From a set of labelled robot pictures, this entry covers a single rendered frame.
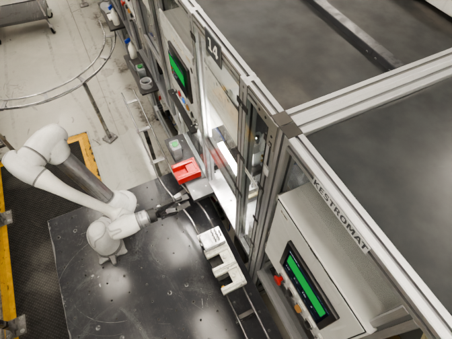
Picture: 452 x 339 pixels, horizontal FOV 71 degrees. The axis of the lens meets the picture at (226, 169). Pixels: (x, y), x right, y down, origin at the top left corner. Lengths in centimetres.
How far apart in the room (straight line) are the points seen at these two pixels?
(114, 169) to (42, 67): 202
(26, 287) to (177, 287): 149
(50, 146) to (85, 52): 325
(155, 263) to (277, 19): 154
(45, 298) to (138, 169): 135
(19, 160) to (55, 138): 19
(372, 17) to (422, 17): 18
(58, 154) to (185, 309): 110
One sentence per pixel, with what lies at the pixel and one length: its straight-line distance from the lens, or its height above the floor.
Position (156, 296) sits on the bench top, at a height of 68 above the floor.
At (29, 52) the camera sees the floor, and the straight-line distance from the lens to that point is 528.
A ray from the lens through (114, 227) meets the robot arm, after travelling 172.
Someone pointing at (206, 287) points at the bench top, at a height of 68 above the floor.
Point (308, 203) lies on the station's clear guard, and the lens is 92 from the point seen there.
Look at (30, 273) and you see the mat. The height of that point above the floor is 1.
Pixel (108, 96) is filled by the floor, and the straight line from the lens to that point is 414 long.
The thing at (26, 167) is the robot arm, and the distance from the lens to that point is 175.
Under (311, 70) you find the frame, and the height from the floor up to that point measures 201.
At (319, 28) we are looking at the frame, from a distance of 124.
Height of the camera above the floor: 265
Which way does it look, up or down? 56 degrees down
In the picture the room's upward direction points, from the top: 1 degrees counter-clockwise
